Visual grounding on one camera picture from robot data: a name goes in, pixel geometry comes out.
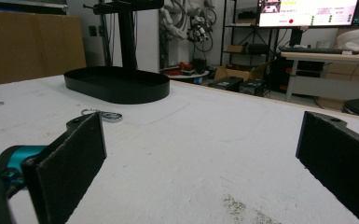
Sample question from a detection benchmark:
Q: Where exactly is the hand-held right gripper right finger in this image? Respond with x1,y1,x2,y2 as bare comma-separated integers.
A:
295,110,359,224

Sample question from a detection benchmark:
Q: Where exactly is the round white low table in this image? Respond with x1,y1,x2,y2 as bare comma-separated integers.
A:
163,70,211,80

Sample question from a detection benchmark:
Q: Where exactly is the white robot arm with cables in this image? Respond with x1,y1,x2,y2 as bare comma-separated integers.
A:
159,0,219,54

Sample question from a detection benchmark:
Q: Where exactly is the black metal shelf rack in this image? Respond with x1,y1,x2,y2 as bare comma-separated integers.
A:
219,0,282,68

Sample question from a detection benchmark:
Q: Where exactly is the silver carabiner key ring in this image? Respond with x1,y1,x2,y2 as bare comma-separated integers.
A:
80,108,124,123

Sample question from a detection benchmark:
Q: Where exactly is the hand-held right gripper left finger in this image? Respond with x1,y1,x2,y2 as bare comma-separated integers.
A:
21,112,108,224

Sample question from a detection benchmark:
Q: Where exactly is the black case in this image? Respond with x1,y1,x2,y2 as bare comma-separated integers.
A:
207,76,244,93
238,78,267,97

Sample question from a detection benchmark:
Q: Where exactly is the white desk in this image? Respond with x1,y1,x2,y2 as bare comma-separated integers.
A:
280,50,359,103

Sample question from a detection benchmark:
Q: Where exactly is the black oval tray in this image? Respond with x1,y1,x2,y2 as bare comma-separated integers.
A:
62,65,172,105

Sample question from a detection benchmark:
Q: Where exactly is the black keyboard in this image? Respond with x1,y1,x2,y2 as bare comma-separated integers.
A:
278,45,345,56

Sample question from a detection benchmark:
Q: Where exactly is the open cardboard box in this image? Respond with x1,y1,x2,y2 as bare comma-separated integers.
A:
214,63,270,83

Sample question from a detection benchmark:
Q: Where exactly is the black metal stand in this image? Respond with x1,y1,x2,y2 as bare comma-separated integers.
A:
82,0,165,71

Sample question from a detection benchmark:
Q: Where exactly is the red object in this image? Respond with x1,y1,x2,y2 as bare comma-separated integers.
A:
177,62,195,72

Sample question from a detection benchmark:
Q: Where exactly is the computer monitor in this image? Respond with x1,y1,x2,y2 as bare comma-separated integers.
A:
255,0,359,30

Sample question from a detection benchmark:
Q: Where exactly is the brown cardboard panel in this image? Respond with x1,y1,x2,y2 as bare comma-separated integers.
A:
0,8,88,87

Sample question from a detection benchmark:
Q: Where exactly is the white rounded object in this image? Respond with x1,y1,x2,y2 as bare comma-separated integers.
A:
335,27,359,53

